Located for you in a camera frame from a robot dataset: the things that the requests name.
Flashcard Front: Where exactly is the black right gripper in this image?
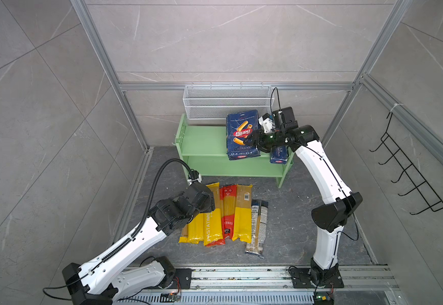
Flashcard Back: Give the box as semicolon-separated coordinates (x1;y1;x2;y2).
244;130;285;153

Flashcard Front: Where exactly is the blue Barilla pasta bag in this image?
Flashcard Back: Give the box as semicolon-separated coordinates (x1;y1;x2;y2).
226;109;260;161

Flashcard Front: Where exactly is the blue Barilla spaghetti box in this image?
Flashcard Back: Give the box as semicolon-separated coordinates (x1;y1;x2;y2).
270;146;289;165

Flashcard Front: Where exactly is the yellow Pastatime spaghetti package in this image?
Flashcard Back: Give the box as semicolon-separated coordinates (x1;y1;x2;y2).
203;182;225;247

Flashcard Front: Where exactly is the clear brown spaghetti package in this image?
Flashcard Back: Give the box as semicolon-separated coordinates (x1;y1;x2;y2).
245;200;268;258

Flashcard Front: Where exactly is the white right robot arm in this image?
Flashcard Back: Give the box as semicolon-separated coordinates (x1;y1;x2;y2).
244;107;362;287

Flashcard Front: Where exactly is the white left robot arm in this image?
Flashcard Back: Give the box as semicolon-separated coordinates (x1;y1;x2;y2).
62;182;215;304

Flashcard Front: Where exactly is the red spaghetti package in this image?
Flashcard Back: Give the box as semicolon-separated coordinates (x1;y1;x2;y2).
220;184;238;239

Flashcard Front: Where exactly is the green two-tier shelf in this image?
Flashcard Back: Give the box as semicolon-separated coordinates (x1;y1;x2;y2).
175;114;295;188

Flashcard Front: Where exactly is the yellow spaghetti package right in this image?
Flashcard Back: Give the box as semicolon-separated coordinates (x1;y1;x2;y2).
232;185;253;243

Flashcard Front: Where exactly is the black corrugated cable conduit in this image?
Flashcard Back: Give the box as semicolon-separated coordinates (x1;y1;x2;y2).
87;158;201;283

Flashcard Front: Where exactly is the white wire mesh basket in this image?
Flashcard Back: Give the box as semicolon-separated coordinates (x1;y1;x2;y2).
183;85;274;120

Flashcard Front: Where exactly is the black wire hook rack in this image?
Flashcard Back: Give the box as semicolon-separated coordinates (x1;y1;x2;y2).
369;112;443;216

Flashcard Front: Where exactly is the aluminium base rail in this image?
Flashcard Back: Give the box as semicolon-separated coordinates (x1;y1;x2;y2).
106;263;400;298

